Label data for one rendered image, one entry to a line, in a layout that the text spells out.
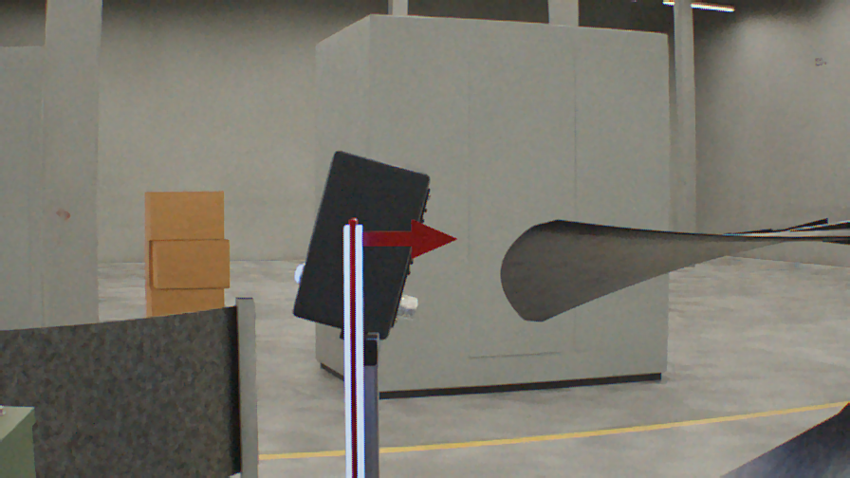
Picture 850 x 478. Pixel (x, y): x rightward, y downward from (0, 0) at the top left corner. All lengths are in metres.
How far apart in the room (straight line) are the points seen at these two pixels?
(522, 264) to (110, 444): 1.78
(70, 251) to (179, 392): 2.30
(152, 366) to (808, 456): 1.88
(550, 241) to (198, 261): 8.01
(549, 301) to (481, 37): 6.19
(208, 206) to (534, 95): 2.79
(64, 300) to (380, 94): 2.68
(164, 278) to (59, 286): 3.87
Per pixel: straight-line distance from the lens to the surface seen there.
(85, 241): 4.77
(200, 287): 8.63
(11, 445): 0.85
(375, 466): 1.25
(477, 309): 6.92
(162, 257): 8.59
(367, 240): 0.70
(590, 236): 0.63
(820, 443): 0.74
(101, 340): 2.36
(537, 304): 0.79
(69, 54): 4.80
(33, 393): 2.28
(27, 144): 6.48
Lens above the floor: 1.21
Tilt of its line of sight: 2 degrees down
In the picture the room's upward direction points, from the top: straight up
